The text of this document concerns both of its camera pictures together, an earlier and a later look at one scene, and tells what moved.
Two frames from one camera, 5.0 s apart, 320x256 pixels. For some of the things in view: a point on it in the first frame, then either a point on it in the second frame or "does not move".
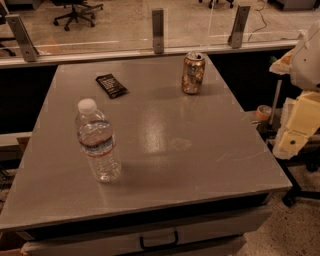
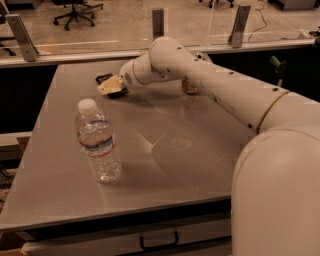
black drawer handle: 160,246 does not move
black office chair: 80,9 does not move
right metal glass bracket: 235,38 does not move
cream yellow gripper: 308,65 to 127,75
